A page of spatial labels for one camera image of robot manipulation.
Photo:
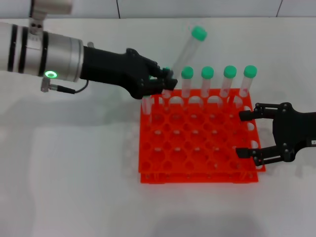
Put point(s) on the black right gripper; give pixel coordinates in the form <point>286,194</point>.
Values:
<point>291,130</point>

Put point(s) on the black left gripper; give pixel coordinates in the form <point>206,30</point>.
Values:
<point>118,71</point>

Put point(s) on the clear tube with green cap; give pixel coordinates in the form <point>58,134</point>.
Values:
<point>230,71</point>
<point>146,108</point>
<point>187,72</point>
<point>207,72</point>
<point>199,33</point>
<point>250,71</point>
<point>166,98</point>

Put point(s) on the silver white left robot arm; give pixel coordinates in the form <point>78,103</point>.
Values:
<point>56,54</point>

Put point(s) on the orange test tube rack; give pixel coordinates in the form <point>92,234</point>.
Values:
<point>197,138</point>

